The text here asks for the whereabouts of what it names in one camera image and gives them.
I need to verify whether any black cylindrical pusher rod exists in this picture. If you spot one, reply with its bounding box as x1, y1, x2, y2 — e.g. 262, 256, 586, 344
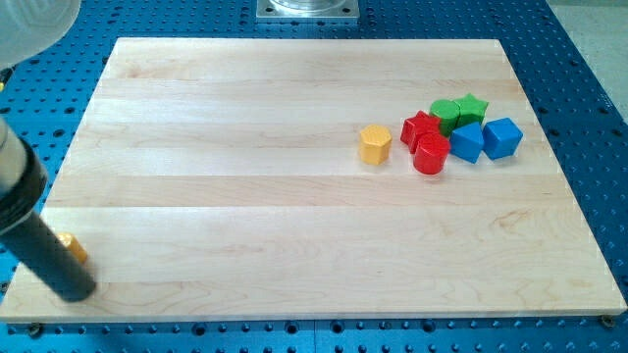
1, 213, 96, 302

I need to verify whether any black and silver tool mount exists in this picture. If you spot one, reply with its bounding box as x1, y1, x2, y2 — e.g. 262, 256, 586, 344
1, 119, 48, 235

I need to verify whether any yellow heart block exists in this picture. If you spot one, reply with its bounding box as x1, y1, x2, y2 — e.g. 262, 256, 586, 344
56, 232, 88, 264

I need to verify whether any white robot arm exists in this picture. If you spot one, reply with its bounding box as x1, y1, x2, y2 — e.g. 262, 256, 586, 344
1, 0, 96, 302

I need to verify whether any wooden board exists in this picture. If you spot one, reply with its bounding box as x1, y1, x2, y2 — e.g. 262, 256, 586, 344
1, 38, 626, 323

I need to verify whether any yellow hexagon block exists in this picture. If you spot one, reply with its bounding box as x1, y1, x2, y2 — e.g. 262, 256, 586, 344
359, 125, 392, 165

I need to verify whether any red star block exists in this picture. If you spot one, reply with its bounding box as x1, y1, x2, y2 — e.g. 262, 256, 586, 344
400, 111, 441, 154

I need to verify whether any red cylinder block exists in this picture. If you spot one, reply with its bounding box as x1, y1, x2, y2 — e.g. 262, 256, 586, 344
413, 132, 450, 175

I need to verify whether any green cylinder block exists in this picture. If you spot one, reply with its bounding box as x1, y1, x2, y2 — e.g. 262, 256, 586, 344
430, 99, 460, 137

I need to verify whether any blue pentagon block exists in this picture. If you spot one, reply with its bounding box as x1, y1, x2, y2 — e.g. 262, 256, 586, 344
449, 123, 484, 164

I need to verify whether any green star block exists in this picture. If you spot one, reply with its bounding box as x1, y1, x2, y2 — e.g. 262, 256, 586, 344
453, 93, 489, 127

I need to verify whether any blue cube block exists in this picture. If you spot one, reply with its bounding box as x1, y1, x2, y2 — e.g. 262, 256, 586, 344
483, 118, 523, 160

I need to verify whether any blue perforated table plate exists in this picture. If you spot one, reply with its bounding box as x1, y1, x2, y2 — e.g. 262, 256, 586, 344
1, 0, 627, 352

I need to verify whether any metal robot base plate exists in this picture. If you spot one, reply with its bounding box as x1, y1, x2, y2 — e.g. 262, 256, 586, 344
256, 0, 359, 22

